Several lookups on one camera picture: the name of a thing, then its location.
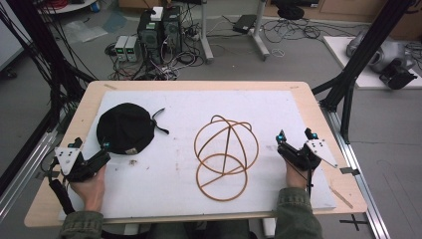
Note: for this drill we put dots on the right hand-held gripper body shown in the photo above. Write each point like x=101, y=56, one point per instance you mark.
x=319, y=149

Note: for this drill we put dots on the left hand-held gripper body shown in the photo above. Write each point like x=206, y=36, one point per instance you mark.
x=67, y=160

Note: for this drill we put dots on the black hat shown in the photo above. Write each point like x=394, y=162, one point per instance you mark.
x=125, y=127

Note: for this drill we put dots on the person's left hand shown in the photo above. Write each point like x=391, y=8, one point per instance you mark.
x=90, y=191

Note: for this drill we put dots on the person's right hand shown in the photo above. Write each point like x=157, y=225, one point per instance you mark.
x=294, y=177

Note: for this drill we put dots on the grey tape piece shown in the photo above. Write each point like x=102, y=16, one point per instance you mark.
x=349, y=171

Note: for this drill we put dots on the thin wooden stick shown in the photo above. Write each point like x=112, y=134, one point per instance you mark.
x=341, y=197

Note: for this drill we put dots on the white platform board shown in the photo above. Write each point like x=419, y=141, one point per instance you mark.
x=365, y=79

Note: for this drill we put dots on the white foam mat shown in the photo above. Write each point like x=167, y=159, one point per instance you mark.
x=199, y=132

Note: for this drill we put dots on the black device on platform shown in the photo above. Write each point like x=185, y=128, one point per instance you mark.
x=396, y=76

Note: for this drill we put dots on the grey power supply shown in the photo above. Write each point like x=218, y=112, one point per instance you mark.
x=132, y=49
x=121, y=48

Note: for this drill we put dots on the grey robot shell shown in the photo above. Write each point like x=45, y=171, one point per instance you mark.
x=384, y=53

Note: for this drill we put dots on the clear plastic sheet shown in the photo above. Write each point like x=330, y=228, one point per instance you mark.
x=84, y=31

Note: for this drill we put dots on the white desk leg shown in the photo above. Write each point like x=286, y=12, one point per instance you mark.
x=205, y=33
x=260, y=31

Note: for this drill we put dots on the black flat device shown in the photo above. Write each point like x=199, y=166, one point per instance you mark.
x=244, y=24

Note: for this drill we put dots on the black chair base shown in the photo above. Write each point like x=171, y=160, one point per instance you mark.
x=290, y=11

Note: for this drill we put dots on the black computer tower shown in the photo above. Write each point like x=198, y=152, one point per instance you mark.
x=172, y=30
x=151, y=35

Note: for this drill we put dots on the round white table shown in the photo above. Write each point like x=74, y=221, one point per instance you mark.
x=68, y=6

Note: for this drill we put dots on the blue tape roll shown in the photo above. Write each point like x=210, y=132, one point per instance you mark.
x=95, y=6

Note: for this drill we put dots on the white box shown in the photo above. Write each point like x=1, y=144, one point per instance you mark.
x=157, y=13

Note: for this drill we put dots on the aluminium rail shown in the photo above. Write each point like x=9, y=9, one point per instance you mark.
x=28, y=164
x=356, y=176

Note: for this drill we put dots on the black metal frame stand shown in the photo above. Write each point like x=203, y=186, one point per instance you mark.
x=363, y=49
x=43, y=49

